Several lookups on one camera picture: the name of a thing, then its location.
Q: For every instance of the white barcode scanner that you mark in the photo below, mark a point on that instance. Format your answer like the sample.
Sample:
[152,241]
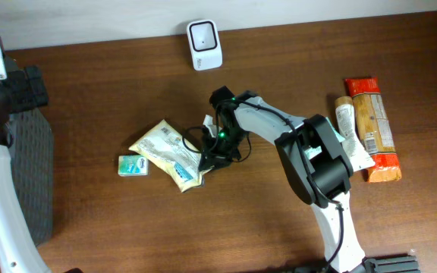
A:
[205,46]

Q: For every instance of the small teal tissue pack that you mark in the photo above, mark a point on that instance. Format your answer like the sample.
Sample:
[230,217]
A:
[132,165]

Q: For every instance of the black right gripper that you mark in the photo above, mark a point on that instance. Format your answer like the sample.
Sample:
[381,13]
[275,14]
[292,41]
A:
[215,158]

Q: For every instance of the grey plastic mesh basket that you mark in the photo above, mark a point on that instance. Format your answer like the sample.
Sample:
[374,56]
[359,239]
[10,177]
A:
[32,154]

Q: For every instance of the white hair product tube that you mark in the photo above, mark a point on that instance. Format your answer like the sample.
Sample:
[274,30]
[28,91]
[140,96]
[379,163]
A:
[345,116]

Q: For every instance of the teal snack pouch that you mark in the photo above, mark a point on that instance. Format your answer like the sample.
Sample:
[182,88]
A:
[334,130]

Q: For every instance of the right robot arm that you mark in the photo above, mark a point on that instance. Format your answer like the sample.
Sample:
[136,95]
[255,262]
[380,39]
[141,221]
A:
[315,164]

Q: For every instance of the cream snack bag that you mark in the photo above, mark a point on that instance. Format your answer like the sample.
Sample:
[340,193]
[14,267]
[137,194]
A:
[163,146]

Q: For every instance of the orange pasta packet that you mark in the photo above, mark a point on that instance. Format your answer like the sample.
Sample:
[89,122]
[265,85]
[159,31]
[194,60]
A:
[374,129]

